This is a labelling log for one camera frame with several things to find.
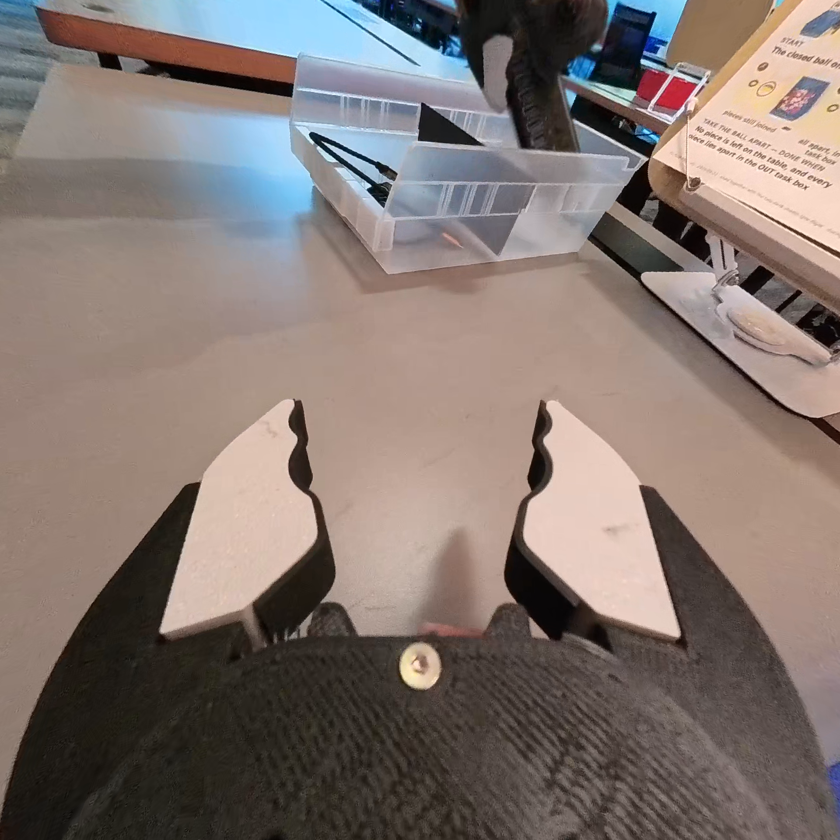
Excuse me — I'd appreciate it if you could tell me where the printed instruction sheet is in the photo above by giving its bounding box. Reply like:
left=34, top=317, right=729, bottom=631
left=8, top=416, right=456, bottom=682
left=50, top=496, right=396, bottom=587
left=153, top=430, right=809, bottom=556
left=653, top=0, right=840, bottom=258

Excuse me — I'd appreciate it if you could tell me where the instruction sheet on stand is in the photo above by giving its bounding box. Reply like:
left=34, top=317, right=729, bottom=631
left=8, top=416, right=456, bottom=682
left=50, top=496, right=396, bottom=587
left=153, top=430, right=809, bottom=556
left=642, top=0, right=840, bottom=419

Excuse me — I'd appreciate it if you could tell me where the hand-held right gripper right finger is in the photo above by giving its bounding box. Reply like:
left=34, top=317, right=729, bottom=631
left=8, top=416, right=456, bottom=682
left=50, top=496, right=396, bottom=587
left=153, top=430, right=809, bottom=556
left=504, top=399, right=683, bottom=644

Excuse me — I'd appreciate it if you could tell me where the black cable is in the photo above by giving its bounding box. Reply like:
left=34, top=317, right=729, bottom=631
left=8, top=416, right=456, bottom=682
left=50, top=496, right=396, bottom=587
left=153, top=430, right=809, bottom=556
left=307, top=131, right=399, bottom=199

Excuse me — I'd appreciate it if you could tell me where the grey desk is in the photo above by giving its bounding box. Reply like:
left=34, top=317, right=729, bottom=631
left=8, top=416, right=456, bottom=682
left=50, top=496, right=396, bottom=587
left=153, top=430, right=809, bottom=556
left=0, top=62, right=840, bottom=657

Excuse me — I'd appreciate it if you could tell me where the wood-edged desk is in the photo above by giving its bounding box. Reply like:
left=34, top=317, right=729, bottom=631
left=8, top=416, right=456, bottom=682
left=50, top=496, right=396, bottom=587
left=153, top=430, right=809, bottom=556
left=36, top=0, right=462, bottom=88
left=563, top=72, right=665, bottom=137

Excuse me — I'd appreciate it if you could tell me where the clear plastic bin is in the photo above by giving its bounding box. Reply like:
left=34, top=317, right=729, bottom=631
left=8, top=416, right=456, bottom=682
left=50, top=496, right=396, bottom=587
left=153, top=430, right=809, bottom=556
left=290, top=52, right=651, bottom=275

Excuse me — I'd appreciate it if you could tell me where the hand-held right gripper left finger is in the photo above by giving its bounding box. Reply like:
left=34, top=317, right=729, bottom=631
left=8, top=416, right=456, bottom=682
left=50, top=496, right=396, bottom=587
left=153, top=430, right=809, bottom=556
left=159, top=398, right=337, bottom=651

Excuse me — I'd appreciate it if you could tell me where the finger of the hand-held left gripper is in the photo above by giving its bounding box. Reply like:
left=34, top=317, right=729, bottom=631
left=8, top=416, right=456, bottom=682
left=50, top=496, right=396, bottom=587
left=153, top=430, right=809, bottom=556
left=481, top=34, right=560, bottom=152

